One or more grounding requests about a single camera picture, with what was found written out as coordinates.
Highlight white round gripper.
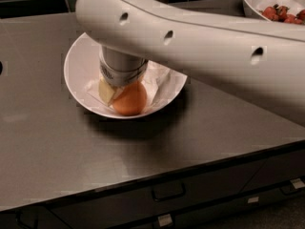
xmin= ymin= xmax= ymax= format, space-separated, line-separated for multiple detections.
xmin=98 ymin=46 xmax=148 ymax=106

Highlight orange fruit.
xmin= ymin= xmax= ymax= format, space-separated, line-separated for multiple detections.
xmin=112 ymin=81 xmax=147 ymax=116

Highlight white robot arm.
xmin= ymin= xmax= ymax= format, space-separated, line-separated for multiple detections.
xmin=75 ymin=0 xmax=305 ymax=124

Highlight large white bowl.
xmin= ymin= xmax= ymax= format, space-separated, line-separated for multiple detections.
xmin=63 ymin=31 xmax=189 ymax=120

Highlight white bowl with strawberries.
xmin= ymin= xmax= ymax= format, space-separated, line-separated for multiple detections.
xmin=243 ymin=0 xmax=305 ymax=20

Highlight crumpled white paper napkin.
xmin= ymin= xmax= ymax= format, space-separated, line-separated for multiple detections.
xmin=86 ymin=61 xmax=187 ymax=115

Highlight red strawberries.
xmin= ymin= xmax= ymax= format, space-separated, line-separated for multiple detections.
xmin=260 ymin=4 xmax=305 ymax=25

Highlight left drawer handle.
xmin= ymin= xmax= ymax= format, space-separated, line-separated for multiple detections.
xmin=152 ymin=181 xmax=186 ymax=202

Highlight drawer handle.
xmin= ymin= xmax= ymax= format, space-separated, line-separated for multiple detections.
xmin=280 ymin=177 xmax=305 ymax=196
xmin=152 ymin=181 xmax=186 ymax=202

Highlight right drawer handle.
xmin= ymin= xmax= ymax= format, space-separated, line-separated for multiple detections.
xmin=280 ymin=177 xmax=305 ymax=196

